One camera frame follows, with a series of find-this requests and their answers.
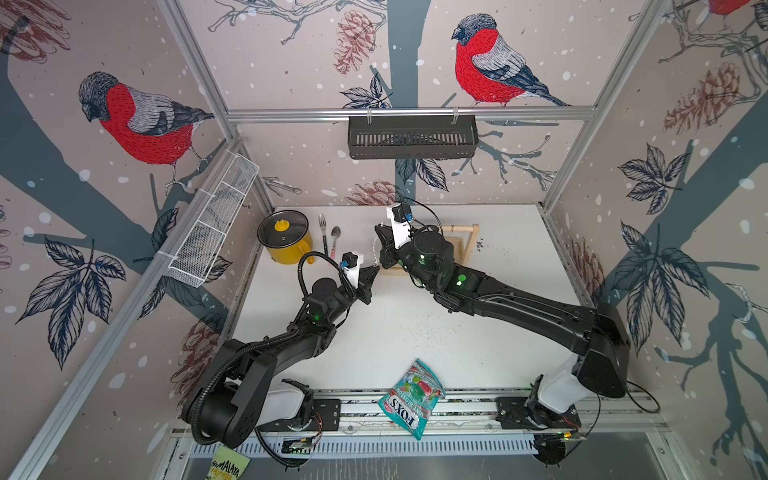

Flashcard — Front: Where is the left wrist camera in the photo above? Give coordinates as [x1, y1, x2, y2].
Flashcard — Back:
[340, 251, 364, 290]

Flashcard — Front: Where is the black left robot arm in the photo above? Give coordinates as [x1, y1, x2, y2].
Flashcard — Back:
[182, 251, 380, 448]

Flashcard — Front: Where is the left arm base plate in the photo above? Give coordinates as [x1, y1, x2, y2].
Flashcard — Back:
[258, 399, 341, 433]

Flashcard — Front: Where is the fork with green handle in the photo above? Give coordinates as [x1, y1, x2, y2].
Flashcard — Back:
[318, 213, 330, 256]

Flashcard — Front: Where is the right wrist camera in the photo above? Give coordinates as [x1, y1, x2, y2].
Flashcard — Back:
[387, 202, 413, 249]

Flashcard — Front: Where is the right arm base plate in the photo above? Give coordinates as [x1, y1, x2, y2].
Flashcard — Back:
[495, 396, 582, 431]

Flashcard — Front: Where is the green Foxs candy bag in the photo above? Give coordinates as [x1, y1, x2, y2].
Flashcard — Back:
[378, 359, 446, 441]

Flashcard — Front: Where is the black hanging wire basket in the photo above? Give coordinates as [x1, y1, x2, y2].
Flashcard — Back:
[347, 115, 479, 160]

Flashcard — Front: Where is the white wire mesh shelf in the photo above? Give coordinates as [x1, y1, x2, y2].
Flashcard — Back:
[164, 150, 259, 288]

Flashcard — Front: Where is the wooden jewelry display stand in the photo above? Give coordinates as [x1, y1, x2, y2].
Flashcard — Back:
[372, 224, 480, 276]

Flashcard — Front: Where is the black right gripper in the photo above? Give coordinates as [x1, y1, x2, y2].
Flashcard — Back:
[377, 220, 441, 292]

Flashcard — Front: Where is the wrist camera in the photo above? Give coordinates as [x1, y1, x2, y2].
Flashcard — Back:
[340, 251, 364, 290]
[387, 202, 413, 249]

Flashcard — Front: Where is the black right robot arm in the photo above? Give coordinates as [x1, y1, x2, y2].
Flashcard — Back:
[374, 224, 631, 422]

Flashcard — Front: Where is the yellow pot with glass lid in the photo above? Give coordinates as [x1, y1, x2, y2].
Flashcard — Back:
[257, 210, 313, 265]

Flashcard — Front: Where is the yellow green paper packet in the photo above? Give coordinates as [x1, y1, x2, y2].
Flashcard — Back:
[205, 446, 250, 480]

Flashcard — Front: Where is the spoon with pink handle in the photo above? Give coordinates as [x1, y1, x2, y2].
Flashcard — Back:
[329, 226, 342, 260]

